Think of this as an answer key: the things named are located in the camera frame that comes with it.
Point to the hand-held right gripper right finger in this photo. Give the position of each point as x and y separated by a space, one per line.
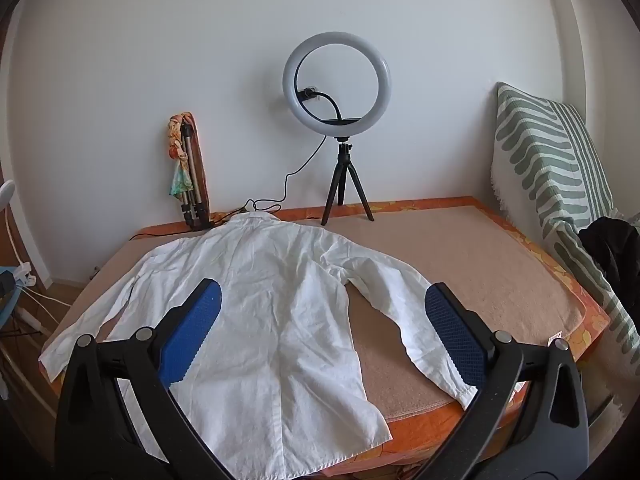
455 330

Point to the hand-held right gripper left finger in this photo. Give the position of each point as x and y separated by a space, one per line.
192 330

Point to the white long-sleeved shirt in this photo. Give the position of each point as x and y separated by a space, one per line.
280 310

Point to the beige blanket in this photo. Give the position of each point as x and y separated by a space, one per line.
475 270

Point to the orange floral bed sheet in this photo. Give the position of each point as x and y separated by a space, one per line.
592 325

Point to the black cloth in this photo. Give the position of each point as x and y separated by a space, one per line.
610 245

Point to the light blue object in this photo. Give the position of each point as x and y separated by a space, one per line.
7 285

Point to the folded tripod with colourful scarf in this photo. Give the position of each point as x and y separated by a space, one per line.
176 135

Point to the green striped white pillow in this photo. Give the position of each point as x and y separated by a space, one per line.
540 150

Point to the white round lamp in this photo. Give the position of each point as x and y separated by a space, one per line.
6 194

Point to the black gooseneck phone holder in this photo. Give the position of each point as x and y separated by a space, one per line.
331 98

